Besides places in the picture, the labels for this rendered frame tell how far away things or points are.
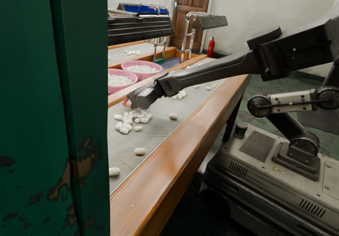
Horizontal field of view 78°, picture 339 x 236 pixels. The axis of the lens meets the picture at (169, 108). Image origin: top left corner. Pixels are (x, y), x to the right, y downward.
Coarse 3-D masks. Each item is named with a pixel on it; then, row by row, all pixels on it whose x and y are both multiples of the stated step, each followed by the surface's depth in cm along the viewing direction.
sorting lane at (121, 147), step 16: (224, 80) 142; (192, 96) 110; (208, 96) 113; (112, 112) 86; (128, 112) 87; (160, 112) 91; (176, 112) 93; (192, 112) 94; (112, 128) 76; (144, 128) 79; (160, 128) 80; (176, 128) 81; (112, 144) 68; (128, 144) 69; (144, 144) 70; (160, 144) 71; (112, 160) 62; (128, 160) 62; (144, 160) 63; (112, 176) 56; (128, 176) 57; (112, 192) 52
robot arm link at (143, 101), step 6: (156, 78) 74; (156, 84) 75; (144, 90) 74; (150, 90) 73; (156, 90) 74; (162, 90) 77; (138, 96) 71; (144, 96) 70; (150, 96) 70; (156, 96) 73; (168, 96) 77; (138, 102) 73; (144, 102) 72; (150, 102) 71; (144, 108) 73
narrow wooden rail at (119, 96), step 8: (200, 56) 183; (184, 64) 155; (192, 64) 164; (144, 80) 116; (152, 80) 117; (128, 88) 103; (136, 88) 104; (112, 96) 93; (120, 96) 94; (112, 104) 90
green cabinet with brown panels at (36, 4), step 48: (0, 0) 7; (48, 0) 9; (96, 0) 10; (0, 48) 8; (48, 48) 9; (96, 48) 11; (0, 96) 8; (48, 96) 10; (96, 96) 12; (0, 144) 9; (48, 144) 11; (96, 144) 14; (0, 192) 9; (48, 192) 12; (96, 192) 16
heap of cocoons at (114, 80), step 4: (108, 76) 121; (112, 76) 121; (116, 76) 122; (120, 76) 123; (108, 80) 118; (112, 80) 116; (116, 80) 116; (120, 80) 117; (124, 80) 118; (128, 80) 120; (108, 84) 110; (112, 84) 114; (116, 84) 111; (120, 84) 111; (124, 84) 113; (108, 92) 105
